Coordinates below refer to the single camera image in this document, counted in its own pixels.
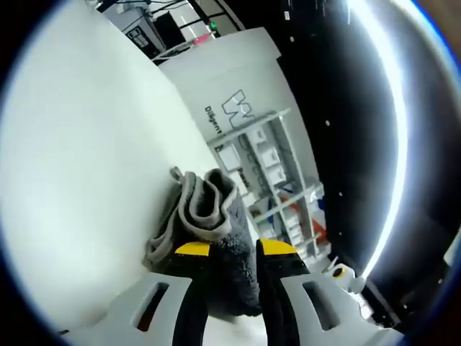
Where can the grey towel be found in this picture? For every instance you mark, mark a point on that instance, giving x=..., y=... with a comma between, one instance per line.
x=234, y=230

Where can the grey metal shelf rack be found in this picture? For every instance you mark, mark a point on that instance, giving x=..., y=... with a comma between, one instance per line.
x=288, y=151

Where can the row of white storage bins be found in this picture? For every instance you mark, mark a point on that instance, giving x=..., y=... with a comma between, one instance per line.
x=268, y=158

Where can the ceiling light strip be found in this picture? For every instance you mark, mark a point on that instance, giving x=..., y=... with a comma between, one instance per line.
x=399, y=144

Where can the pink hanging item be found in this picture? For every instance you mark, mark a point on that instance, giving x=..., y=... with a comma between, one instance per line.
x=201, y=39

